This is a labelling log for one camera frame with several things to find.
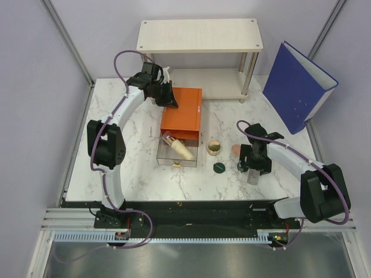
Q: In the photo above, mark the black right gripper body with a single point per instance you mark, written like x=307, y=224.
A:
x=258, y=162

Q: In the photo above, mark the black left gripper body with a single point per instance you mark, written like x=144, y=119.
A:
x=162, y=94

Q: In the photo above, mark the clear grey tube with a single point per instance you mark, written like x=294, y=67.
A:
x=253, y=177

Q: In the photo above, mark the orange drawer box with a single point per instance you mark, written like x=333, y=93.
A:
x=184, y=122

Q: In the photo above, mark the cream lotion bottle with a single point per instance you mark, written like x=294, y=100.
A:
x=178, y=147

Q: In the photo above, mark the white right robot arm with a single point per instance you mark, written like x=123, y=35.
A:
x=323, y=192

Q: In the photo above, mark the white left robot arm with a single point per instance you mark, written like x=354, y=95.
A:
x=106, y=146

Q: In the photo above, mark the pink powder puff left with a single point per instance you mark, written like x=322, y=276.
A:
x=235, y=150

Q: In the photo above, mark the dark green lid left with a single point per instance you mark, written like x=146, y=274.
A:
x=219, y=168

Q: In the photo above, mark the gold round jar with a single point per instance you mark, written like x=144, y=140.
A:
x=214, y=148

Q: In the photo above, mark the white two-tier shelf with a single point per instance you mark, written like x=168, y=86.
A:
x=210, y=36

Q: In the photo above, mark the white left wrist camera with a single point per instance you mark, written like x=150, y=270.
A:
x=164, y=76

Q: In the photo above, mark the blue ring binder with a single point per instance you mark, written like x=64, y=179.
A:
x=296, y=87

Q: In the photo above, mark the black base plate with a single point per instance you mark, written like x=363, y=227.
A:
x=193, y=218

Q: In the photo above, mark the light blue cable duct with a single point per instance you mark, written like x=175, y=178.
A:
x=111, y=237

